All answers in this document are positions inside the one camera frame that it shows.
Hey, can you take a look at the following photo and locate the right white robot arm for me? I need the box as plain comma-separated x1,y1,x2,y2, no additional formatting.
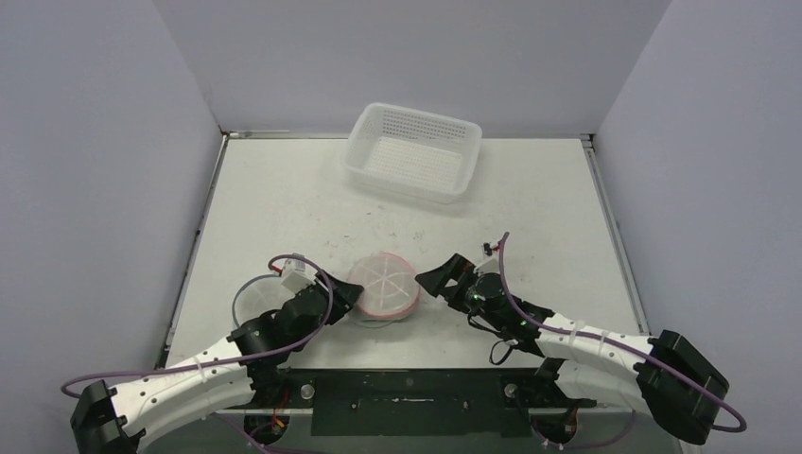
415,253,729,445

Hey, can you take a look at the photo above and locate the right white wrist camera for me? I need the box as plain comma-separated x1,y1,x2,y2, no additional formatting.
481,238,505,257

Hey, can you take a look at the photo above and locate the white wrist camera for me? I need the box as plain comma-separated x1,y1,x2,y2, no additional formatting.
280,254,314,294
481,238,505,257

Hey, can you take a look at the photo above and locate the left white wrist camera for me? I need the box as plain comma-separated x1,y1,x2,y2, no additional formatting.
280,254,314,294

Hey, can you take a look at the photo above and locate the blue-trimmed mesh laundry bag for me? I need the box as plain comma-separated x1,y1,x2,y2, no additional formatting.
231,274,293,328

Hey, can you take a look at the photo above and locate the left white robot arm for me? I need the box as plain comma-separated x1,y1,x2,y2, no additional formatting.
70,272,364,453

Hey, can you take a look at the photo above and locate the pink-trimmed mesh laundry bag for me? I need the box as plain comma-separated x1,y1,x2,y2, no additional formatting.
347,252,421,323

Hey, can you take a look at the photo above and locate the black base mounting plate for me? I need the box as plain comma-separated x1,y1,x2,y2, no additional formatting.
242,368,596,443

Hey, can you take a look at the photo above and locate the white perforated plastic basket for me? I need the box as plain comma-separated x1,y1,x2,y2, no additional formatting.
340,102,482,203

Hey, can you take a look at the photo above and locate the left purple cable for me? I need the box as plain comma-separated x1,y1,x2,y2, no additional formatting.
61,253,337,400

